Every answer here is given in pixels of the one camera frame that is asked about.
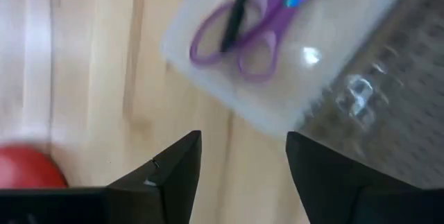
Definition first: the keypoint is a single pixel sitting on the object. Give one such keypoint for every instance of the clear plastic supply box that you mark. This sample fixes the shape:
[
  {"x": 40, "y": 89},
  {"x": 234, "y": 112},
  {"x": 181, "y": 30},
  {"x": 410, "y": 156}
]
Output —
[{"x": 312, "y": 88}]

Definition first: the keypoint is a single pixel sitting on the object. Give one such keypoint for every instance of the red desk lamp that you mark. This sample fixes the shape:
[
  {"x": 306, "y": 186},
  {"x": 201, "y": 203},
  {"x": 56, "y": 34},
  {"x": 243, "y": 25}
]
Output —
[{"x": 21, "y": 168}]

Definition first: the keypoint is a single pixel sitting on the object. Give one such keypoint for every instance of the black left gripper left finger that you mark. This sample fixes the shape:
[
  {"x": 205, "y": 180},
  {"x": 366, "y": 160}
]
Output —
[{"x": 170, "y": 179}]

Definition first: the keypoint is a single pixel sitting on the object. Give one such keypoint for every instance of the black marker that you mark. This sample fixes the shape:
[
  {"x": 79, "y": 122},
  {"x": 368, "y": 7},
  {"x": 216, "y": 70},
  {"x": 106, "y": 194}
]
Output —
[{"x": 236, "y": 16}]

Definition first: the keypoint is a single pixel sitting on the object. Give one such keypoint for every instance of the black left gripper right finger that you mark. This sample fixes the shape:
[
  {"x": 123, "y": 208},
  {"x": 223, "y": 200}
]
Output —
[{"x": 333, "y": 189}]

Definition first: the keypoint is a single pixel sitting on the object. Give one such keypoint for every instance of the purple scissors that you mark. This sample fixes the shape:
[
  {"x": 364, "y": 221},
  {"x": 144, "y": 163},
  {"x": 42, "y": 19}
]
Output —
[{"x": 277, "y": 19}]

